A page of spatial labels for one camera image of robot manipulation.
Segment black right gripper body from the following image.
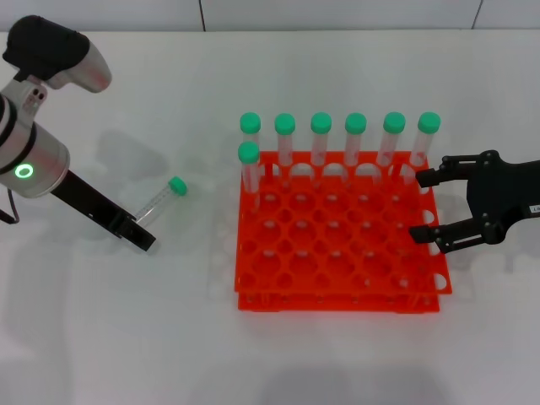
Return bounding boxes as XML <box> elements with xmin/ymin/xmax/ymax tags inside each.
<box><xmin>465</xmin><ymin>149</ymin><xmax>540</xmax><ymax>246</ymax></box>

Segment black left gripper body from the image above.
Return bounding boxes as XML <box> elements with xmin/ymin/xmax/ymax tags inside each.
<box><xmin>51</xmin><ymin>170</ymin><xmax>127</xmax><ymax>232</ymax></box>

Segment green capped clear test tube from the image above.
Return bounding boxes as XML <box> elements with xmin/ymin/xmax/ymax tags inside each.
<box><xmin>343</xmin><ymin>112</ymin><xmax>368</xmax><ymax>185</ymax></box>
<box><xmin>237</xmin><ymin>141</ymin><xmax>262</xmax><ymax>212</ymax></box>
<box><xmin>310</xmin><ymin>111</ymin><xmax>333</xmax><ymax>186</ymax></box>
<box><xmin>376</xmin><ymin>111</ymin><xmax>407</xmax><ymax>185</ymax></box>
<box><xmin>404</xmin><ymin>111</ymin><xmax>442</xmax><ymax>186</ymax></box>
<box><xmin>274</xmin><ymin>112</ymin><xmax>296</xmax><ymax>189</ymax></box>
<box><xmin>240</xmin><ymin>111</ymin><xmax>263</xmax><ymax>147</ymax></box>
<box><xmin>133</xmin><ymin>175</ymin><xmax>189</xmax><ymax>223</ymax></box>

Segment orange test tube rack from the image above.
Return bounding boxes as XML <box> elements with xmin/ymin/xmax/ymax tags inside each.
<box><xmin>233</xmin><ymin>149</ymin><xmax>455</xmax><ymax>314</ymax></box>

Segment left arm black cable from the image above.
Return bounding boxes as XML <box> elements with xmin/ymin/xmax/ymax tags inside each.
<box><xmin>0</xmin><ymin>185</ymin><xmax>21</xmax><ymax>225</ymax></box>

